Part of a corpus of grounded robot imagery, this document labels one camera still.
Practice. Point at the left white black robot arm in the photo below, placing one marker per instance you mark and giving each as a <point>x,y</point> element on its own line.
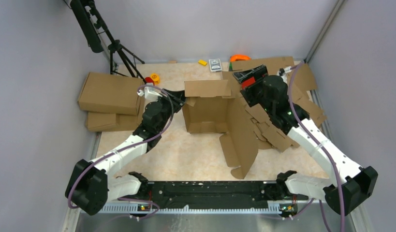
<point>92,183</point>

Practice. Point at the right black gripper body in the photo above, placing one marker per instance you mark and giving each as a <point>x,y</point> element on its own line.
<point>253,94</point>

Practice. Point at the red plastic sheet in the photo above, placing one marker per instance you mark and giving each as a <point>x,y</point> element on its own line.
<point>248,82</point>

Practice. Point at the orange plastic ring toy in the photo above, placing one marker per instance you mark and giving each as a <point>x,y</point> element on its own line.
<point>239,57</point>

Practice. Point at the brown cardboard box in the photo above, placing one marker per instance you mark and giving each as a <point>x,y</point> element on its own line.
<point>212,107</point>
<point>106,93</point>

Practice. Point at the lower folded cardboard box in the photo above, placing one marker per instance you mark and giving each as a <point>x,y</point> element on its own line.
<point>101,122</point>

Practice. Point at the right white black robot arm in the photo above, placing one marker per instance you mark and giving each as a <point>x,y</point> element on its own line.
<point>348,183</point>

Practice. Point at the blue playing card deck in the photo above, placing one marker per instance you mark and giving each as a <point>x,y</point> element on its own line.
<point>215,65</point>

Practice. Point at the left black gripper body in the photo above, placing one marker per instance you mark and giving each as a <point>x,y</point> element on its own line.
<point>165,101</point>

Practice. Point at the small yellow block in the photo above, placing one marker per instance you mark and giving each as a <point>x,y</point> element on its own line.
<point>202,62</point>

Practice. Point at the stack of flat cardboard sheets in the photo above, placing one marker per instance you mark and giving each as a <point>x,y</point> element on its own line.
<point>271,124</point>

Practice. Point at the folded brown cardboard box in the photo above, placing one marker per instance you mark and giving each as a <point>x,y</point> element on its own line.
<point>106,93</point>

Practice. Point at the black camera tripod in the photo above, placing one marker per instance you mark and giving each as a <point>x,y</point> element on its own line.
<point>100,39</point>

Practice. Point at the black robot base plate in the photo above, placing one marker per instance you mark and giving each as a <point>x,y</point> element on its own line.
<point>211,194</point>

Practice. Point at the red yellow toy spool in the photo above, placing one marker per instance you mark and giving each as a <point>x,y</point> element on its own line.
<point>154,78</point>

